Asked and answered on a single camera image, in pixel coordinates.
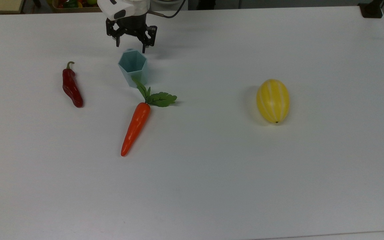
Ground orange toy carrot green leaves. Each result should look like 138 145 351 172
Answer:
121 77 178 157

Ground crate of toy vegetables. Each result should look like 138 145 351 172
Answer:
47 0 102 13

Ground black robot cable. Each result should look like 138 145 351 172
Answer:
146 0 187 19

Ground black stand base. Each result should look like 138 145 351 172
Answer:
358 0 384 19

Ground light blue hexagonal mug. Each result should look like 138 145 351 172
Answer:
118 49 148 88

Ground yellow striped toy melon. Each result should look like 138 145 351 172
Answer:
256 79 290 124

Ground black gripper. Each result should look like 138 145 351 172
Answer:
106 14 158 54

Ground red toy chili pepper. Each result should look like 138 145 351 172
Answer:
62 61 84 108

